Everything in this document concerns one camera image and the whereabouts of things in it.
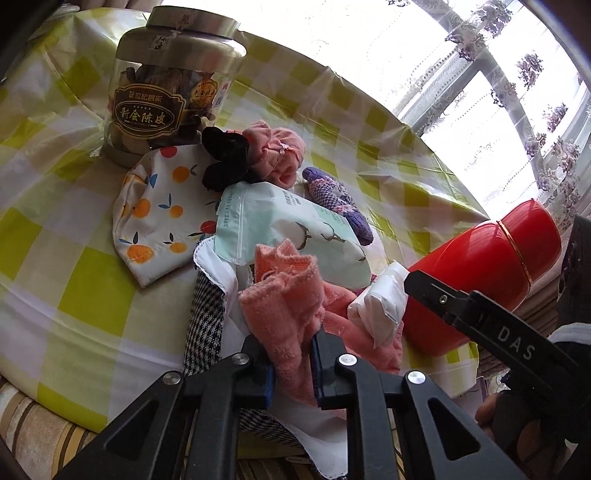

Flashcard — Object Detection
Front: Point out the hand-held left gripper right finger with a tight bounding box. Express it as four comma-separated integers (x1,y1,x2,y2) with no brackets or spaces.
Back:
310,330,527,480

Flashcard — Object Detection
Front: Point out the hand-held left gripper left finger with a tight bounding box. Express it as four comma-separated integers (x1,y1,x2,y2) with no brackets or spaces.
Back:
53,335,278,480

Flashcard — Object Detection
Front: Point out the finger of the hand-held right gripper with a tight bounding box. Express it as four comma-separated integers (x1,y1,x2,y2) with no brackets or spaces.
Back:
404,270,561,374

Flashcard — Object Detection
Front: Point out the pink towel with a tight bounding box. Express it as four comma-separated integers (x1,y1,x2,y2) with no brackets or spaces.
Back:
239,239,404,407

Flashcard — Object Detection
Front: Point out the purple knitted sock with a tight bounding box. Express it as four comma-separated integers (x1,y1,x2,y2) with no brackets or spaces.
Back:
302,166,375,244

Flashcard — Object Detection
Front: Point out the black scrunchie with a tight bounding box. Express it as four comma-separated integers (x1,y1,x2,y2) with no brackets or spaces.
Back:
201,127,252,192

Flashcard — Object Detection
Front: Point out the person's right hand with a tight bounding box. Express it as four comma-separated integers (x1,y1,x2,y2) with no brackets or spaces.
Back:
475,391,498,435

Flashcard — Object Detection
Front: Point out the red thermos flask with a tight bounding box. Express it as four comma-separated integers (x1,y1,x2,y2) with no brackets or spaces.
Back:
402,198,563,356

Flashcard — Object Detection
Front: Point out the houndstooth face mask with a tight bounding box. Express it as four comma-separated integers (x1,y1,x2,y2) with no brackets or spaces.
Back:
182,237,349,467

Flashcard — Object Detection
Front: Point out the white tissue pack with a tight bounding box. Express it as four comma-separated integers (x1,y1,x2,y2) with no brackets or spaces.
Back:
346,261,409,349

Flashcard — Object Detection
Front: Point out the mint green wipes packet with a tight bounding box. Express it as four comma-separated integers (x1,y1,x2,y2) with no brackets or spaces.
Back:
213,181,372,289

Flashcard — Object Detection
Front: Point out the fruit print face mask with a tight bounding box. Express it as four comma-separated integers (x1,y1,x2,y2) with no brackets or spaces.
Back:
112,147,220,288

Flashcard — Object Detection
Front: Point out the yellow-green checked plastic tablecloth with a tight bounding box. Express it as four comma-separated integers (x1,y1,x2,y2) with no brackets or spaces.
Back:
0,0,490,435

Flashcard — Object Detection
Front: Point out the white lace curtain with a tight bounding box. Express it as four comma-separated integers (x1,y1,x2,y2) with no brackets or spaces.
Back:
388,0,591,222

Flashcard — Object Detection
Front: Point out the pink scrunchie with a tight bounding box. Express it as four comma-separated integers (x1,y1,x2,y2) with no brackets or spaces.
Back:
240,120,306,190

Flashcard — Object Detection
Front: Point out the clear jar with silver lid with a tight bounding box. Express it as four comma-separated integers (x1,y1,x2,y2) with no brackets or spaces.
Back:
102,6,247,167

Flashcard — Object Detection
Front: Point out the grey window frame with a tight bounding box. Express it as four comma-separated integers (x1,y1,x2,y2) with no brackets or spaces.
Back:
392,41,591,139

